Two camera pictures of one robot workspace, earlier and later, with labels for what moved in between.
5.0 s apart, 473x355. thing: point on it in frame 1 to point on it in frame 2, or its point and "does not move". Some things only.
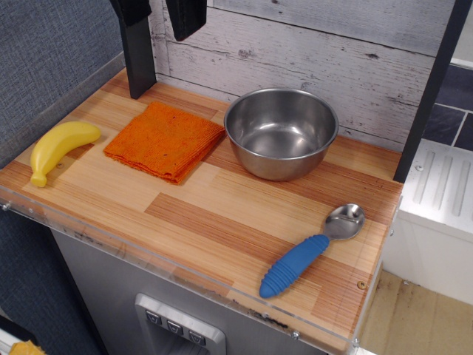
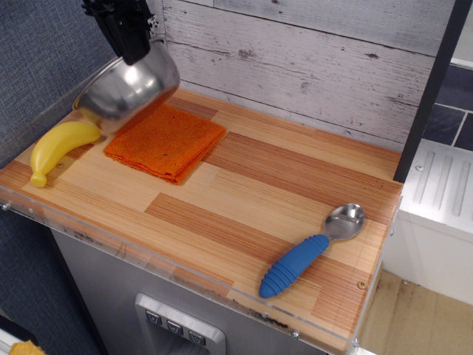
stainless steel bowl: (281, 134) to (119, 94)
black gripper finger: (187, 16) to (126, 25)
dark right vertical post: (437, 78) does not move
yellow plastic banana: (56, 141) does not move
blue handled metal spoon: (345, 222) does not move
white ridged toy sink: (431, 240) does not move
